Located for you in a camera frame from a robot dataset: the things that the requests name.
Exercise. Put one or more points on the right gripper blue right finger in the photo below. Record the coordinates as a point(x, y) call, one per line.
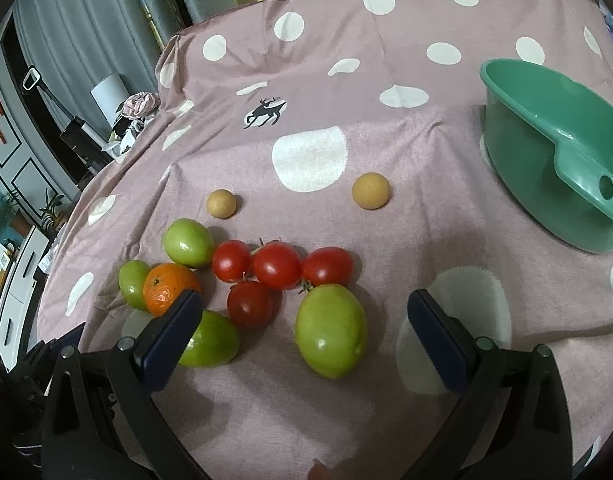
point(450, 347)

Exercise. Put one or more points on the small tan longan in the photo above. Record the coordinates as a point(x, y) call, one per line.
point(221, 204)

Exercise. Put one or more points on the pink crumpled cloth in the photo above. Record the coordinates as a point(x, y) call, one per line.
point(138, 105)

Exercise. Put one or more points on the green plastic bowl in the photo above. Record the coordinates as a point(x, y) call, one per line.
point(550, 140)

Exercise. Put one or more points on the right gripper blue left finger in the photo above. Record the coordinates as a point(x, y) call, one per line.
point(164, 340)

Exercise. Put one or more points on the grey curtain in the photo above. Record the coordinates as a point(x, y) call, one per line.
point(75, 44)

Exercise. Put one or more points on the red tomato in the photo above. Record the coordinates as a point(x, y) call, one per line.
point(250, 305)
point(328, 265)
point(232, 261)
point(277, 265)

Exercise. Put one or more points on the orange tangerine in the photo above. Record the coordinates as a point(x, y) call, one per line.
point(164, 283)

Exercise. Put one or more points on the large green mango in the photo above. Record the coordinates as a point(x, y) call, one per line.
point(331, 330)

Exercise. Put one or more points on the white lamp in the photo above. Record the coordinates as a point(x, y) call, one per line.
point(109, 95)

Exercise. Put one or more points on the pink polka dot cloth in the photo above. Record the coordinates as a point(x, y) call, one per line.
point(285, 104)

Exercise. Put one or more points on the white cabinet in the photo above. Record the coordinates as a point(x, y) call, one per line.
point(19, 299)

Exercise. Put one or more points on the small green fruit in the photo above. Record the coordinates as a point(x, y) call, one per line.
point(132, 277)

